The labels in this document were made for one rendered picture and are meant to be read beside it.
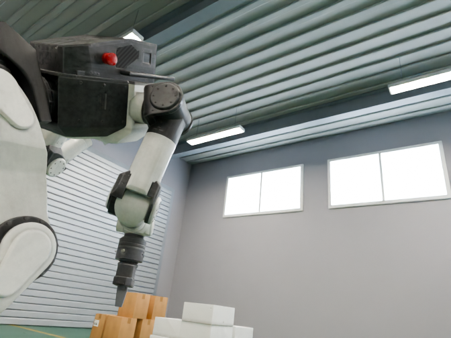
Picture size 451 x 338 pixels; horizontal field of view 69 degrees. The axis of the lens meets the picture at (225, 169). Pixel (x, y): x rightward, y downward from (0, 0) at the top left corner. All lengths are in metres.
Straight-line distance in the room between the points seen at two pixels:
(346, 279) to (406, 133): 2.76
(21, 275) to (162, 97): 0.51
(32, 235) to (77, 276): 5.66
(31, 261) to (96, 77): 0.46
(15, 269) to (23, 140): 0.27
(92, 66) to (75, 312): 5.82
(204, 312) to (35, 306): 3.27
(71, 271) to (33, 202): 5.55
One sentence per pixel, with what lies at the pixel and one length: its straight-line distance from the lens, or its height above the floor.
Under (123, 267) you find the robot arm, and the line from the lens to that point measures 1.12.
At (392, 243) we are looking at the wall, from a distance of 6.01.
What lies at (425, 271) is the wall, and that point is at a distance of 5.88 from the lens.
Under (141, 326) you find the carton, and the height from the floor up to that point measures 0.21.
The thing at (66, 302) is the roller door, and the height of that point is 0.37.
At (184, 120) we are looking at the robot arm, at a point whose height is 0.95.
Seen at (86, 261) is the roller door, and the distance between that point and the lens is 6.52.
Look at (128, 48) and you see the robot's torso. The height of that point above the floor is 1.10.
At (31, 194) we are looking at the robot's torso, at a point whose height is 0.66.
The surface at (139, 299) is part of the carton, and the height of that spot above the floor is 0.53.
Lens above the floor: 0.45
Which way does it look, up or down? 24 degrees up
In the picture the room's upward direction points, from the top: 7 degrees clockwise
